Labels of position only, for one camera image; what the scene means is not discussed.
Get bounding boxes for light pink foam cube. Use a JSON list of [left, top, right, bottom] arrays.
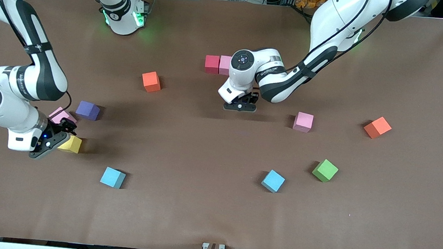
[[48, 106, 79, 126], [292, 111, 315, 133], [218, 55, 234, 77]]

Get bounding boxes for yellow foam cube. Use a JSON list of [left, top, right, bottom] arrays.
[[57, 134, 83, 154]]

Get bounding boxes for cyan foam cube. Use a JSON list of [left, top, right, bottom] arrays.
[[260, 169, 287, 194], [99, 166, 127, 190]]

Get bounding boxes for green foam cube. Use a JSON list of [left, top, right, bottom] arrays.
[[311, 158, 340, 184]]

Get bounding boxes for orange foam cube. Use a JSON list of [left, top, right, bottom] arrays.
[[141, 70, 163, 94], [363, 115, 393, 141]]

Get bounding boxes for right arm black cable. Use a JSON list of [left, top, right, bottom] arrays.
[[60, 91, 73, 118]]

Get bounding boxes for purple foam cube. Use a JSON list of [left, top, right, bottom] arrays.
[[75, 100, 101, 122]]

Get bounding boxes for deep pink foam cube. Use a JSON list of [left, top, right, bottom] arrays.
[[204, 55, 221, 75]]

